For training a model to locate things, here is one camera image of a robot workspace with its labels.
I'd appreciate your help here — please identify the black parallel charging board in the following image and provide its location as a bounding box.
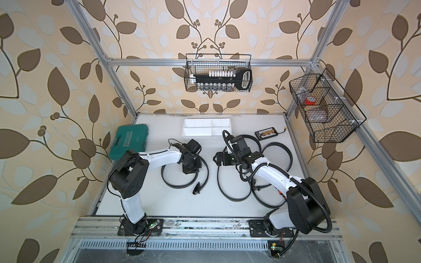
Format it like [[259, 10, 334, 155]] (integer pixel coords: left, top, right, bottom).
[[254, 127, 287, 141]]

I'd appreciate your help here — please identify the wire basket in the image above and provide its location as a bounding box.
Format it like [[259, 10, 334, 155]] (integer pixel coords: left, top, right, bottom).
[[184, 53, 253, 93], [289, 69, 367, 143]]

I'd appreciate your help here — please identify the right wire basket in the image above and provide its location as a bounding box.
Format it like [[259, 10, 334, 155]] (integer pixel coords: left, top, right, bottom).
[[289, 69, 367, 143]]

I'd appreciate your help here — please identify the white divided storage box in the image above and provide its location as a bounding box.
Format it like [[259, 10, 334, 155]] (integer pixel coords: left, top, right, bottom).
[[182, 118, 232, 138]]

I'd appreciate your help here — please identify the red item in basket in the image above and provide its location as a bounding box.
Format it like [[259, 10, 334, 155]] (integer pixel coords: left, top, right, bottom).
[[304, 96, 317, 106]]

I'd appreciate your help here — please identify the black socket holder set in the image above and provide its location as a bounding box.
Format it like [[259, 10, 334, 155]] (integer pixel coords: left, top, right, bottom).
[[184, 68, 253, 92]]

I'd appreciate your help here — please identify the black corrugated cable conduit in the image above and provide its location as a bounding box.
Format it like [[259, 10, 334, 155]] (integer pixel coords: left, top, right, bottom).
[[221, 129, 333, 234]]

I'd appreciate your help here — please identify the green tool case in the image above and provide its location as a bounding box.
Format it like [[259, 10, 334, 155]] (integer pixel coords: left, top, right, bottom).
[[109, 124, 149, 161]]

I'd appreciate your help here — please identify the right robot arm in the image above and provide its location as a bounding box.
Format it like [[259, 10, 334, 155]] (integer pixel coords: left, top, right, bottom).
[[213, 130, 333, 236]]

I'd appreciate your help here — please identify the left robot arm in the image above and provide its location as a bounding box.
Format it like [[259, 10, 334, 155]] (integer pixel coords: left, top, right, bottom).
[[109, 139, 204, 235]]

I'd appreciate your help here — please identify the back wire basket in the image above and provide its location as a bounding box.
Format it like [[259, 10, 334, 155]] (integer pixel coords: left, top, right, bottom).
[[184, 53, 253, 93]]

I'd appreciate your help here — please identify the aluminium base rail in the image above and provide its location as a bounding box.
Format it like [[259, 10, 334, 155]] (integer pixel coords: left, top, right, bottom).
[[70, 216, 343, 241]]

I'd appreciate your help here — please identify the aluminium frame post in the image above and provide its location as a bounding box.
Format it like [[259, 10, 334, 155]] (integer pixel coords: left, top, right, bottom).
[[65, 0, 138, 119]]

